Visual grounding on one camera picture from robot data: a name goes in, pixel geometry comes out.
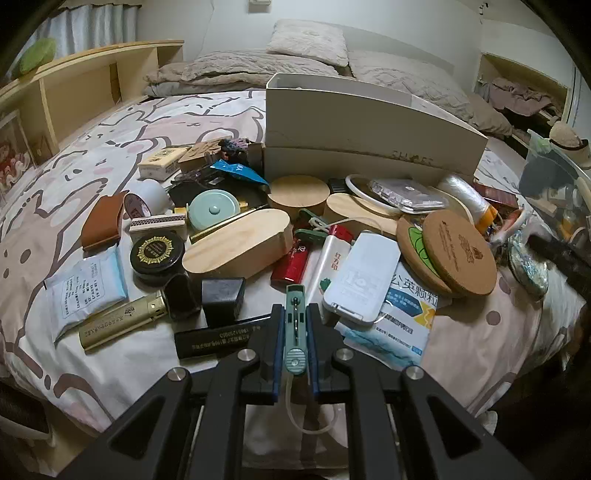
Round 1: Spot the clear plastic case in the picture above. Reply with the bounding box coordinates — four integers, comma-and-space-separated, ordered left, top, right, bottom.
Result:
368, 179, 451, 214

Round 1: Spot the brown leather pouch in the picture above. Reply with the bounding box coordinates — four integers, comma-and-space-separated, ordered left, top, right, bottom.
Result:
81, 190, 129, 252

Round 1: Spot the black rectangular box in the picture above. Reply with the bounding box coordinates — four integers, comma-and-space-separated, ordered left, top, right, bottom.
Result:
174, 314, 273, 360

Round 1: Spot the silver harmonica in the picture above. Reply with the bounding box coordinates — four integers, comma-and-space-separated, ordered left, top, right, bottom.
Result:
128, 213, 188, 241

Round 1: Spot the small cream yellow box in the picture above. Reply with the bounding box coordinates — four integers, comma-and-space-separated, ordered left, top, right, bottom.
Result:
137, 147, 189, 181

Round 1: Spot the wooden bedside shelf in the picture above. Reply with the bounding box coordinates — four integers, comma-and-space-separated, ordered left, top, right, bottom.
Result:
0, 41, 184, 162

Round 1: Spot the textured beige pillow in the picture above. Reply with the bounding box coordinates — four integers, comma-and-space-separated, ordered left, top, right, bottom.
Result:
346, 50, 472, 116
181, 50, 342, 88

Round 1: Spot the fluffy beige pillow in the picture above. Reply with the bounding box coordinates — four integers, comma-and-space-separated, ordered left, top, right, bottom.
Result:
267, 19, 348, 66

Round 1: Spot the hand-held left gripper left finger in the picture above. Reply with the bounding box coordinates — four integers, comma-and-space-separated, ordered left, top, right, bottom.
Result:
60, 305, 284, 480

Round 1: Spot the blue snack packet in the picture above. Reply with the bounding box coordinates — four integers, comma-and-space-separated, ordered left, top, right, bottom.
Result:
210, 161, 271, 186

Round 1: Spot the white red trinket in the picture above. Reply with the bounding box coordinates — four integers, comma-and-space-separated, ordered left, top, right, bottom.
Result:
487, 208, 527, 245

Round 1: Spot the beige duvet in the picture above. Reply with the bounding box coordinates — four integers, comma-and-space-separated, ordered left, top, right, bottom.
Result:
143, 62, 513, 137

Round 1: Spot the black flat case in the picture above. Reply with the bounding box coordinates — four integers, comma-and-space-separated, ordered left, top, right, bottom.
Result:
168, 173, 271, 217

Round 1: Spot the clear plastic bin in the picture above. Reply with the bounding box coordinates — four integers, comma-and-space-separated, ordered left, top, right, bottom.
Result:
517, 129, 591, 245

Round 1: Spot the pale blue curtain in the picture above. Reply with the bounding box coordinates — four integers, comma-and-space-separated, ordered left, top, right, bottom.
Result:
34, 4, 139, 51

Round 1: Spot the wooden round lid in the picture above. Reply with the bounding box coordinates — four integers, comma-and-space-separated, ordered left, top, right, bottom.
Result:
267, 175, 328, 222

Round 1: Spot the black round tin gold print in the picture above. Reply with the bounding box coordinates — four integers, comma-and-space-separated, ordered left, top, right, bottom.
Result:
130, 231, 185, 287

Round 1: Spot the green print cork coaster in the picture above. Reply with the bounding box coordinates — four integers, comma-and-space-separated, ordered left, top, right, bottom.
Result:
397, 216, 455, 296

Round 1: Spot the green plush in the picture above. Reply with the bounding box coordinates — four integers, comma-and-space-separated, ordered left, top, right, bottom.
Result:
11, 38, 57, 77

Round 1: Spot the teal small tool with cord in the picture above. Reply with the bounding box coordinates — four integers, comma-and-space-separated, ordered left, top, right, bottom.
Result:
283, 285, 340, 435

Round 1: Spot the white hoop ring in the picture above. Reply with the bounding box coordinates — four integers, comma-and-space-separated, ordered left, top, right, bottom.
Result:
345, 173, 402, 217

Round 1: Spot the iridescent round mirror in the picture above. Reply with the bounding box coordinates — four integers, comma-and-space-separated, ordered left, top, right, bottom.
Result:
507, 229, 550, 301

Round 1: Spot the red lighter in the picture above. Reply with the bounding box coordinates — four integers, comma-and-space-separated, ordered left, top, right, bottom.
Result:
270, 240, 315, 284

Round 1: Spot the plain cork coaster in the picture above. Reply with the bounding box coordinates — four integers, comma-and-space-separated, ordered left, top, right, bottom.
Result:
422, 210, 498, 296

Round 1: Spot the dark crochet scrunchie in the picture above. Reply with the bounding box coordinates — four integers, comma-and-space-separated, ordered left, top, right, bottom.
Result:
217, 137, 250, 155

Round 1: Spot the black cube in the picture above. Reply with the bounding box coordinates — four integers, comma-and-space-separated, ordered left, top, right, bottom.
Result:
202, 277, 246, 329

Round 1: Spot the gold lighter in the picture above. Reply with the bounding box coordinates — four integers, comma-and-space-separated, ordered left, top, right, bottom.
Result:
78, 295, 168, 354

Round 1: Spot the blue white medicine packet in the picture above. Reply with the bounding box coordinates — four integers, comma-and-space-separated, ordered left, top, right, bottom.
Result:
335, 261, 451, 370

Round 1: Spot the plastic bag roll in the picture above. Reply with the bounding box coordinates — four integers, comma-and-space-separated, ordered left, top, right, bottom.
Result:
436, 173, 499, 232

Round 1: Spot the white tape roll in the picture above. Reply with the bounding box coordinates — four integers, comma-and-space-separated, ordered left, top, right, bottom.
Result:
122, 179, 174, 220

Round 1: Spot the large wooden oval box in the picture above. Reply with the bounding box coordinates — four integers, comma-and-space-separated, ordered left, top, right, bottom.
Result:
181, 209, 295, 280

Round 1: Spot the green clothespin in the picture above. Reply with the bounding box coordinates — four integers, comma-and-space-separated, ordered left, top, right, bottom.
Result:
293, 209, 331, 245

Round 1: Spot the dark red box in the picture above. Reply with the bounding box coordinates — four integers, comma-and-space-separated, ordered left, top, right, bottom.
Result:
473, 182, 520, 208

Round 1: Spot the white power bank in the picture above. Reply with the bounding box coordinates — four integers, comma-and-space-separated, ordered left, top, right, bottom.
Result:
322, 231, 402, 326

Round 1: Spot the mint green round tin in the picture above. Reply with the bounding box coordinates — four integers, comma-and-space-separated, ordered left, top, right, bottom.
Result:
185, 189, 242, 232

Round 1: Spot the white cardboard box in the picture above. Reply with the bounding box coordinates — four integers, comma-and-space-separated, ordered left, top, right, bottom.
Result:
264, 73, 489, 185

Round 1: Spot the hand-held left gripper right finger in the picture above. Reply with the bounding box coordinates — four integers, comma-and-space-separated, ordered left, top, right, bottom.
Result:
307, 305, 536, 480

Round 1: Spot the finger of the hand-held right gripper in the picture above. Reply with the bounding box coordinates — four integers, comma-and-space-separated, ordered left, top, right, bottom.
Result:
527, 233, 591, 296

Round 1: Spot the brown patterned wooden card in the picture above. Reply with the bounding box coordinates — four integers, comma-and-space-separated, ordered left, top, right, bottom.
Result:
178, 138, 227, 168

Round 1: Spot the pile of clothes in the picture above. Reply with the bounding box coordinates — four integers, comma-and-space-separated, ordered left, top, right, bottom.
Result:
480, 76, 571, 121

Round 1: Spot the white wipe packet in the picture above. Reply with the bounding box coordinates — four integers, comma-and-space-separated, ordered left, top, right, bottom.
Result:
44, 247, 129, 344

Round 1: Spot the wooden wall alcove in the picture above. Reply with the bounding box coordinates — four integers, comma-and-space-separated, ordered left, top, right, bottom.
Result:
475, 52, 575, 139

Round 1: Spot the white lighter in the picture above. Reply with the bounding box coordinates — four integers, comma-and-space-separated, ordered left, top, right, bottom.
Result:
302, 224, 355, 315

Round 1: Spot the beige fuzzy plush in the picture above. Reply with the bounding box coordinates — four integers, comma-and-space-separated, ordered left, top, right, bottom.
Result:
549, 121, 591, 169

